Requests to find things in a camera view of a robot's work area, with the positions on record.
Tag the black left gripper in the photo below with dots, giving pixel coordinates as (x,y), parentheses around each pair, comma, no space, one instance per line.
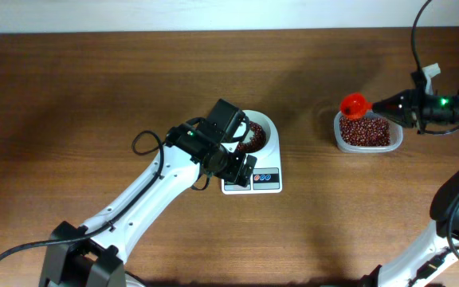
(232,173)

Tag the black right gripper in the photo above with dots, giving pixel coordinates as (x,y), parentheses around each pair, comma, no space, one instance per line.
(407,111)

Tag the red plastic measuring scoop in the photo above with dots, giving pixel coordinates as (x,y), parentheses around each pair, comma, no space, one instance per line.
(355,106)

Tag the white round bowl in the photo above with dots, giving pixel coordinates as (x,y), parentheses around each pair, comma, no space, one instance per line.
(271,132)

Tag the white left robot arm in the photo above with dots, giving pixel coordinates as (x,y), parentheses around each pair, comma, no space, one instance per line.
(94,254)

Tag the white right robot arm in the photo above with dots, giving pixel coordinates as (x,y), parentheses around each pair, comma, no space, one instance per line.
(437,248)

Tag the red beans in bowl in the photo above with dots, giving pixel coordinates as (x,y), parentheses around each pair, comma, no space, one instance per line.
(255,139)

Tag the white digital kitchen scale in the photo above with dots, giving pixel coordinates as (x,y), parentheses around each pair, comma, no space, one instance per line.
(265,179)

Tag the clear plastic bean container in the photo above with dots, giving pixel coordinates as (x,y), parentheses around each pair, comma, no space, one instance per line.
(396,137)

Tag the red beans in container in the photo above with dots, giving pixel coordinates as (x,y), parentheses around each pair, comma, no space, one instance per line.
(365,132)

